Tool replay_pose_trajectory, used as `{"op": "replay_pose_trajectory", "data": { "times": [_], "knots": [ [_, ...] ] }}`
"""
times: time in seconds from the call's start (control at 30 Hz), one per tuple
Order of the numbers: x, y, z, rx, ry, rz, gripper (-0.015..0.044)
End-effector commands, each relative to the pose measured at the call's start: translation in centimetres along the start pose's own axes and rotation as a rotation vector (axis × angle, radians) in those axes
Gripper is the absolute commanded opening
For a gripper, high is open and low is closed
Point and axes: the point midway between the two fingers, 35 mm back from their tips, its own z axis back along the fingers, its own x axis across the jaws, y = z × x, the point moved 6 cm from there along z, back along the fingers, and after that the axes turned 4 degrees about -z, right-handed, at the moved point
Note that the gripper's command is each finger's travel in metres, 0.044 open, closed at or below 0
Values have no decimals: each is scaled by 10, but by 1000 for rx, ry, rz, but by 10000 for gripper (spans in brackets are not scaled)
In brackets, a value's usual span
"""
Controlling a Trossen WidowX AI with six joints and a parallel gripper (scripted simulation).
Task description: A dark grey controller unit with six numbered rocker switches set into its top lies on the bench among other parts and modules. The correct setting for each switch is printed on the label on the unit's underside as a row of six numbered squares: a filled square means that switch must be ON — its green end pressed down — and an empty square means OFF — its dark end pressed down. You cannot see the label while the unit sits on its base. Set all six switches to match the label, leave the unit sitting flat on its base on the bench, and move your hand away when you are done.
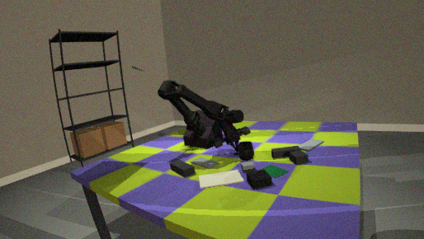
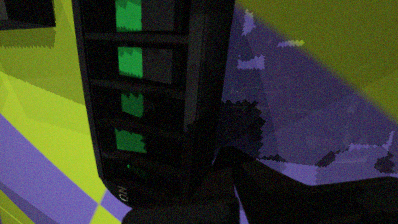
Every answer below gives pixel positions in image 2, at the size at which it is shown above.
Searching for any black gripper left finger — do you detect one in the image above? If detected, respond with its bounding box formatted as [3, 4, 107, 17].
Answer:
[121, 147, 241, 224]

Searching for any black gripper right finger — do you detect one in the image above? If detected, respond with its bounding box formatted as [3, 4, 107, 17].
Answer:
[227, 146, 398, 224]

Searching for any dark grey rectangular box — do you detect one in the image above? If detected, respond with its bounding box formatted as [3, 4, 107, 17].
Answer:
[0, 0, 56, 31]

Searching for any dark grey controller unit with white label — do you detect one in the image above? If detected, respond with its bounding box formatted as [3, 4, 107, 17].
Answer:
[71, 0, 236, 208]

